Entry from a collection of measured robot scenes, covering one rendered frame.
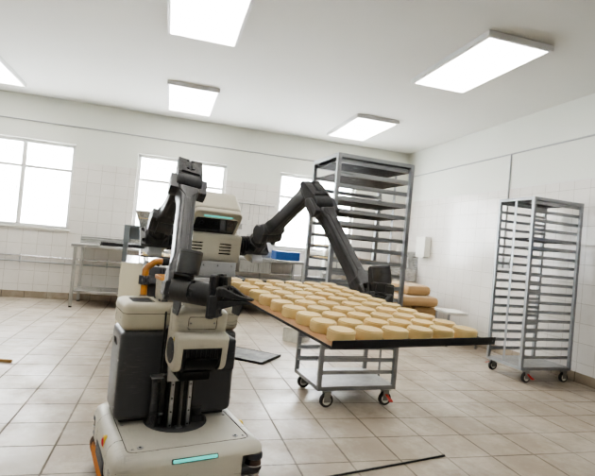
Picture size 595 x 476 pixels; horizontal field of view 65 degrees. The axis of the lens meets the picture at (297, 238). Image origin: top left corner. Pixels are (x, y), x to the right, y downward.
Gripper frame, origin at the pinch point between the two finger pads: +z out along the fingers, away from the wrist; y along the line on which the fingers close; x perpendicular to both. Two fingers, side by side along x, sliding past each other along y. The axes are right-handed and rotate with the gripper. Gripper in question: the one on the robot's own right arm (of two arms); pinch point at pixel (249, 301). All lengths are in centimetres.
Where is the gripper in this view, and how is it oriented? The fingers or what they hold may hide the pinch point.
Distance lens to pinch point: 108.5
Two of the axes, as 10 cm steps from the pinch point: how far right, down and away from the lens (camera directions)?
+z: 9.5, 1.1, -2.8
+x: 2.8, 0.2, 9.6
